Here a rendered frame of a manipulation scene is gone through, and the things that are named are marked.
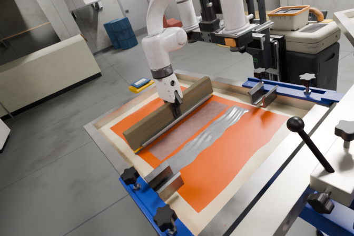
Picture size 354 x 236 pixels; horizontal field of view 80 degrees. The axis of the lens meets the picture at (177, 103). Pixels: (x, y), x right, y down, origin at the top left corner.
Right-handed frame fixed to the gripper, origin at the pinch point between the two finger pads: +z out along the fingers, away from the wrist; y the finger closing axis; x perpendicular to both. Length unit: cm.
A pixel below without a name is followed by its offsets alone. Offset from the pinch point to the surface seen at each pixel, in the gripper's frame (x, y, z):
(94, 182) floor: 38, 133, 103
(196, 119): -5.0, -5.7, 5.2
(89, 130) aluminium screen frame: 27.0, 29.3, 3.8
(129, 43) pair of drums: -253, 609, 63
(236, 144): -2.7, -26.3, 5.5
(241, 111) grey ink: -16.3, -17.9, 4.0
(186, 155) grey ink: 9.8, -17.0, 5.9
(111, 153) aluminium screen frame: 26.5, 4.1, 4.0
